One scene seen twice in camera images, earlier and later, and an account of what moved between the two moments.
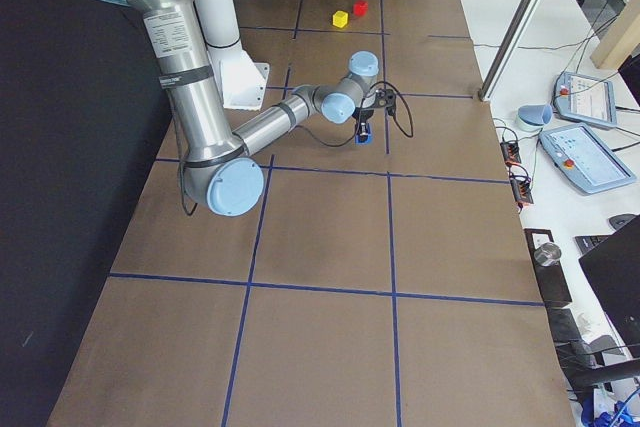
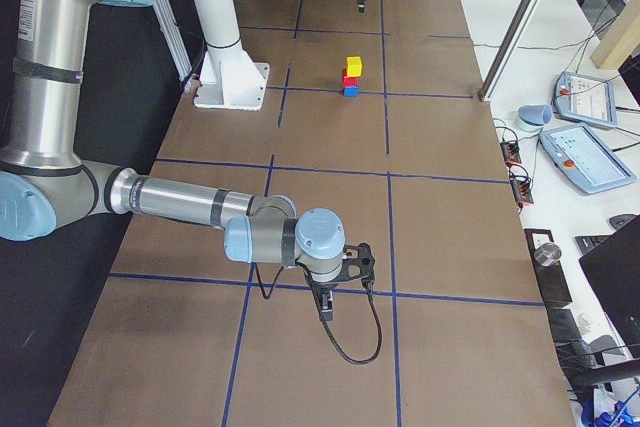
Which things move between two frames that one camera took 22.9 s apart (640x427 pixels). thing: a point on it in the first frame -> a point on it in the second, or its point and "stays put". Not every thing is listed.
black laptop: [612, 263] stays put
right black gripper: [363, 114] -> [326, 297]
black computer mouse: [620, 220] stays put
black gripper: [386, 98] -> [357, 262]
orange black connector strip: [511, 152] stays put
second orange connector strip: [522, 191] stays put
